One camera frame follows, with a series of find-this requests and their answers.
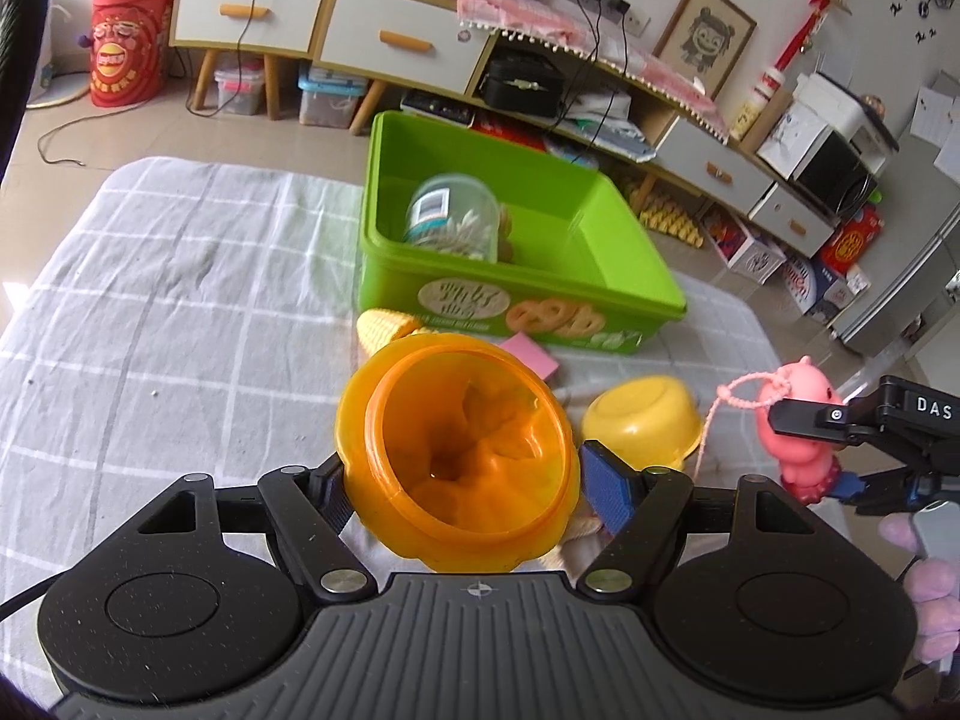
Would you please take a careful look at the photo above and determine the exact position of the red cardboard box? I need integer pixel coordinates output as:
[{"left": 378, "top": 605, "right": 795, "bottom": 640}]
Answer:
[{"left": 476, "top": 114, "right": 548, "bottom": 152}]

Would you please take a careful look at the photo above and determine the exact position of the white appliance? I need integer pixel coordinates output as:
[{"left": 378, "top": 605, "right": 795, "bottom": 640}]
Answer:
[{"left": 793, "top": 71, "right": 901, "bottom": 155}]

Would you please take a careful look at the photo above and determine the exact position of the blue lid storage box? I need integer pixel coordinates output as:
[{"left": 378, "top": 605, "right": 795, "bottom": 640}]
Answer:
[{"left": 298, "top": 64, "right": 370, "bottom": 128}]

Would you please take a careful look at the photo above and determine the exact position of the white floor fan base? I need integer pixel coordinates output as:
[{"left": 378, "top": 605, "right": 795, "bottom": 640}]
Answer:
[{"left": 26, "top": 67, "right": 92, "bottom": 110}]

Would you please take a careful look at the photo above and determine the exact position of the framed cartoon picture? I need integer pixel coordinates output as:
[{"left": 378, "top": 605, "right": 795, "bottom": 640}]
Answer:
[{"left": 652, "top": 0, "right": 757, "bottom": 98}]

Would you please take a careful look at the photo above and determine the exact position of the red gift box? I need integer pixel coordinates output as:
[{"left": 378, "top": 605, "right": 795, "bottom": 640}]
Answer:
[{"left": 817, "top": 202, "right": 887, "bottom": 275}]

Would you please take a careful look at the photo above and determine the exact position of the pink fringed cloth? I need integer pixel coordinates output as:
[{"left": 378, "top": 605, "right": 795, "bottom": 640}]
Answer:
[{"left": 456, "top": 0, "right": 732, "bottom": 140}]

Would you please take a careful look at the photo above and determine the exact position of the pink rectangular block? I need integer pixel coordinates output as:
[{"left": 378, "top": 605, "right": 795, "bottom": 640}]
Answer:
[{"left": 499, "top": 336, "right": 562, "bottom": 383}]

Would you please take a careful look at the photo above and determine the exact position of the pink pig toy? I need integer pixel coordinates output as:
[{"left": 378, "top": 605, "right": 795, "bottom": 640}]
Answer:
[{"left": 691, "top": 355, "right": 848, "bottom": 507}]

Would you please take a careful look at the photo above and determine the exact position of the black bag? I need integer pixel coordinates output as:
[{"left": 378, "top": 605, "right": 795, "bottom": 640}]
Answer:
[{"left": 478, "top": 52, "right": 567, "bottom": 119}]

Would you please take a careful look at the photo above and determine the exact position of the black microwave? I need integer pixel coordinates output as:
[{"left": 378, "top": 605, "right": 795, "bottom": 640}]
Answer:
[{"left": 793, "top": 127, "right": 878, "bottom": 215}]

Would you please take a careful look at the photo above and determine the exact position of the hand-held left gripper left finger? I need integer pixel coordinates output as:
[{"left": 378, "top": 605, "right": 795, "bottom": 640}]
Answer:
[{"left": 124, "top": 454, "right": 378, "bottom": 605}]

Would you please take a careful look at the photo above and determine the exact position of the yellow toy corn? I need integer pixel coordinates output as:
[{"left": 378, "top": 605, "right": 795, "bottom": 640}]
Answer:
[{"left": 356, "top": 307, "right": 425, "bottom": 353}]

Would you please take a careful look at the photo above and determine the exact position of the yellow egg tray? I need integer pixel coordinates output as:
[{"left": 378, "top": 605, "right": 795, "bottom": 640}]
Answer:
[{"left": 636, "top": 187, "right": 707, "bottom": 250}]

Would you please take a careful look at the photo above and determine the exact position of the yellow plastic bowl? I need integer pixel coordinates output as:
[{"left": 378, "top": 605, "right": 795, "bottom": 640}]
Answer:
[{"left": 581, "top": 376, "right": 704, "bottom": 470}]

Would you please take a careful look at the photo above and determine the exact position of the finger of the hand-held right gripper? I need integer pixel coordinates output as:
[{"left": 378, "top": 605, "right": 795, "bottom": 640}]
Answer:
[
  {"left": 823, "top": 471, "right": 947, "bottom": 517},
  {"left": 766, "top": 399, "right": 877, "bottom": 445}
]

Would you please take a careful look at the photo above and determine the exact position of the stack of folded cloths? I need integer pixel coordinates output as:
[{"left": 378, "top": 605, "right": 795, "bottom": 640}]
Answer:
[{"left": 559, "top": 86, "right": 655, "bottom": 164}]

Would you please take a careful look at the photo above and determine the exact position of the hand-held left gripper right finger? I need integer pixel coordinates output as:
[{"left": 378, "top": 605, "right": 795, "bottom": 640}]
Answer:
[{"left": 576, "top": 441, "right": 833, "bottom": 605}]

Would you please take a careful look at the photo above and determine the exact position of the green plastic bin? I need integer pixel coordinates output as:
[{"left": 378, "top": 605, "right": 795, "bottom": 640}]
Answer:
[{"left": 358, "top": 111, "right": 689, "bottom": 355}]

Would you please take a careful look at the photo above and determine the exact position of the grey checked blanket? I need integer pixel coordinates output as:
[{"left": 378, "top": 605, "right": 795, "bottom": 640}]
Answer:
[{"left": 0, "top": 157, "right": 863, "bottom": 720}]

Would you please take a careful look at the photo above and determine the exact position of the person's right hand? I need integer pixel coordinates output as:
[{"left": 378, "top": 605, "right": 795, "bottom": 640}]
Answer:
[{"left": 883, "top": 516, "right": 960, "bottom": 662}]

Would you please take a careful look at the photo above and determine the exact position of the white round-print box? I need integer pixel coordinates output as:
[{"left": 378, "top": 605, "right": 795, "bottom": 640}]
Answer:
[{"left": 780, "top": 251, "right": 872, "bottom": 316}]

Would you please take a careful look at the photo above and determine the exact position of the silver refrigerator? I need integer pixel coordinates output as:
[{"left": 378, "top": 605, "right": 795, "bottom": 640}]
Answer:
[{"left": 829, "top": 71, "right": 960, "bottom": 357}]

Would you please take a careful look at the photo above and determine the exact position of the white bottle red label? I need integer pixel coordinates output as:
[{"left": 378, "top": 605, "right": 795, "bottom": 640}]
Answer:
[{"left": 731, "top": 66, "right": 786, "bottom": 141}]

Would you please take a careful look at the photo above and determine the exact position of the wooden cabinet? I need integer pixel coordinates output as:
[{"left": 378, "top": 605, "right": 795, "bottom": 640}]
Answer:
[{"left": 169, "top": 0, "right": 837, "bottom": 260}]

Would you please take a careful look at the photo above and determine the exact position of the clear storage box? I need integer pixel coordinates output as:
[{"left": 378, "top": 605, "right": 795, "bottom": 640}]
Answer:
[{"left": 214, "top": 64, "right": 269, "bottom": 119}]

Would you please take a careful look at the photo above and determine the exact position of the red cartoon barrel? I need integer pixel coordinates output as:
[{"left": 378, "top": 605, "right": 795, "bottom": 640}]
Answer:
[{"left": 90, "top": 0, "right": 177, "bottom": 110}]

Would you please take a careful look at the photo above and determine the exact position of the clear jar of cotton swabs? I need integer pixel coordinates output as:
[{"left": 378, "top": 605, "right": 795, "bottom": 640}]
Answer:
[{"left": 403, "top": 174, "right": 502, "bottom": 265}]

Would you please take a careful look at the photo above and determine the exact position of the orange pumpkin jar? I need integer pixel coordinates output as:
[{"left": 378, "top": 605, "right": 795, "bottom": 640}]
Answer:
[{"left": 335, "top": 336, "right": 582, "bottom": 575}]

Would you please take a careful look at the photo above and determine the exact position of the dark lid storage box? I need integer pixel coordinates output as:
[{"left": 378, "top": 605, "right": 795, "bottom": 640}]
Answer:
[{"left": 400, "top": 88, "right": 477, "bottom": 128}]

